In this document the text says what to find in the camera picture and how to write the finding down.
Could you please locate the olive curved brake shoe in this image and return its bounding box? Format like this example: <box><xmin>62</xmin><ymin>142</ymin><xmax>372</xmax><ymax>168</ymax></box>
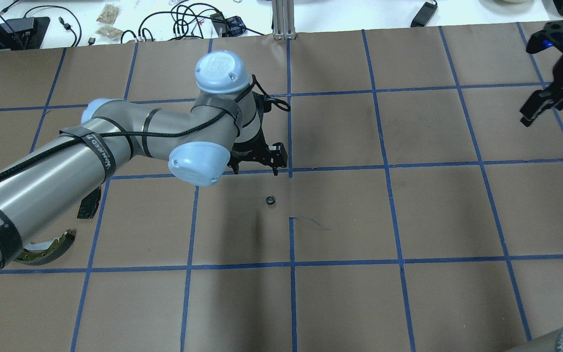
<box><xmin>14</xmin><ymin>229</ymin><xmax>76</xmax><ymax>266</ymax></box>

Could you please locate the dark grey brake pad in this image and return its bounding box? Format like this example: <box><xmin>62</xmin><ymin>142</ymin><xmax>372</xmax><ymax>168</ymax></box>
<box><xmin>77</xmin><ymin>186</ymin><xmax>102</xmax><ymax>219</ymax></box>

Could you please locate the black power adapter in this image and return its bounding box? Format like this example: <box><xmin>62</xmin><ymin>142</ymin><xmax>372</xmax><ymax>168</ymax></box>
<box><xmin>410</xmin><ymin>0</ymin><xmax>438</xmax><ymax>27</ymax></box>

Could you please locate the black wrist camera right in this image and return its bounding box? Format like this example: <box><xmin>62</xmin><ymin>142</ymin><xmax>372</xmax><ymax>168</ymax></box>
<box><xmin>525</xmin><ymin>20</ymin><xmax>563</xmax><ymax>54</ymax></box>

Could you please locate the aluminium frame post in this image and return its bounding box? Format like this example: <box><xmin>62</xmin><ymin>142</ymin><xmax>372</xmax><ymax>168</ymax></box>
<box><xmin>271</xmin><ymin>0</ymin><xmax>297</xmax><ymax>41</ymax></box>

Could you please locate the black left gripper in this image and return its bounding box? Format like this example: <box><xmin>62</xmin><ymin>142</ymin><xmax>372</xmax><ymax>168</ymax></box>
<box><xmin>228</xmin><ymin>93</ymin><xmax>288</xmax><ymax>176</ymax></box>

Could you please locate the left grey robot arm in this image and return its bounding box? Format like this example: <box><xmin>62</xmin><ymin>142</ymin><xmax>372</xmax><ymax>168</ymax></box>
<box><xmin>0</xmin><ymin>50</ymin><xmax>290</xmax><ymax>270</ymax></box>

